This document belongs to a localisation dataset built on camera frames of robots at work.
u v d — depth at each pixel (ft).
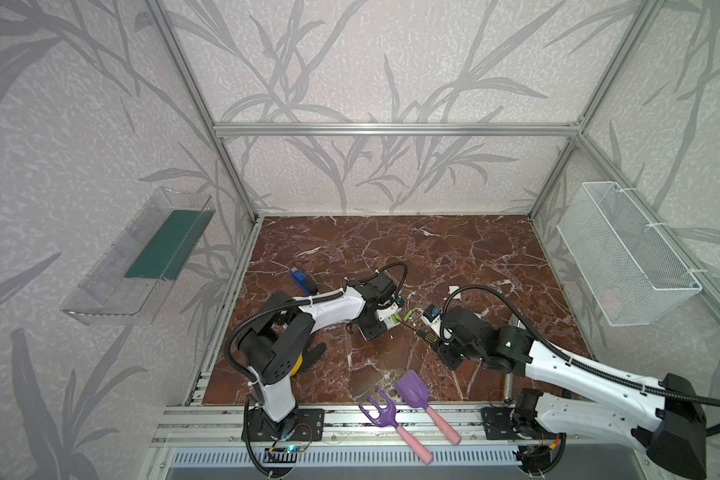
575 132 3.08
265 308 1.62
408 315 3.05
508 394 2.51
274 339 1.55
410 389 2.58
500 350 1.79
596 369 1.51
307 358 2.77
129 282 2.08
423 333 2.62
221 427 2.47
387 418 2.44
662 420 1.32
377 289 2.41
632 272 2.05
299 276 3.22
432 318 2.24
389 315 2.67
